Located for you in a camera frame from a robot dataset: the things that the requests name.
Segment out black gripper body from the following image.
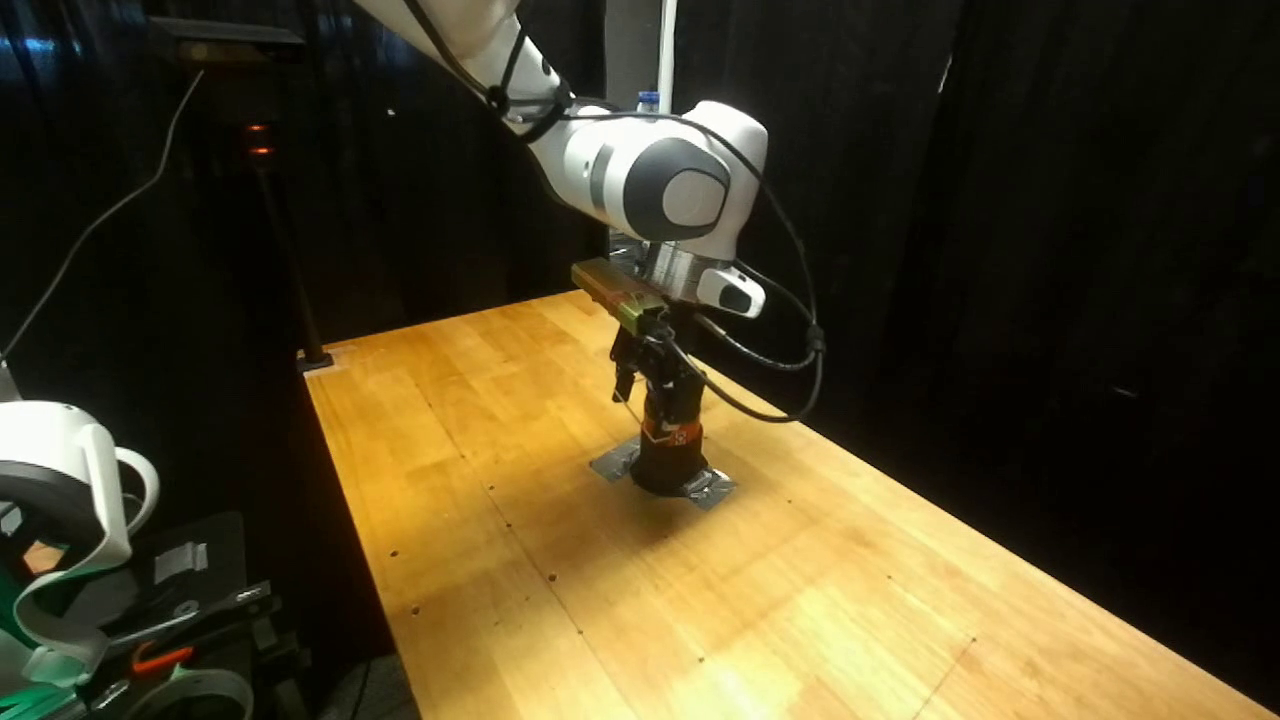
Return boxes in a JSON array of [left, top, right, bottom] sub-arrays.
[[605, 307, 712, 413]]

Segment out orange rubber band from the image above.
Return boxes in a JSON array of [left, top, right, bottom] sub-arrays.
[[641, 416, 705, 451]]

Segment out grey tape strip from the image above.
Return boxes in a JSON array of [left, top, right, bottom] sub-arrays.
[[590, 439, 644, 486]]

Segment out grey square coaster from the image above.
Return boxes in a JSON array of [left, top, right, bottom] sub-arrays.
[[686, 467, 739, 511]]

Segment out white vertical pole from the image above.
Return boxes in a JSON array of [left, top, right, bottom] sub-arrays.
[[649, 0, 679, 121]]

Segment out black tripod stand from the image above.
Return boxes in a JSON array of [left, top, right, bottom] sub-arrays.
[[141, 12, 337, 378]]

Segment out black curtain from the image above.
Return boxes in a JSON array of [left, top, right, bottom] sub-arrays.
[[659, 0, 1280, 711]]

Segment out grey tape piece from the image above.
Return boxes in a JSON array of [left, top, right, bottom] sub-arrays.
[[150, 539, 214, 589]]

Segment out olive wrist camera mount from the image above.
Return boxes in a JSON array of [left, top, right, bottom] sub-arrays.
[[567, 258, 673, 332]]

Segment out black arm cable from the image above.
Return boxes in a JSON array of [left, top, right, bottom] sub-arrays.
[[398, 0, 831, 430]]

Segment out orange handled tool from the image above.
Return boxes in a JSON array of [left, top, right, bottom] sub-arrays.
[[127, 644, 201, 681]]

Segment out white background cable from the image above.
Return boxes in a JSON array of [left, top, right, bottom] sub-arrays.
[[0, 70, 214, 361]]

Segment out green white hose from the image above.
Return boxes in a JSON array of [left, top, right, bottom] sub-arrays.
[[0, 534, 257, 720]]

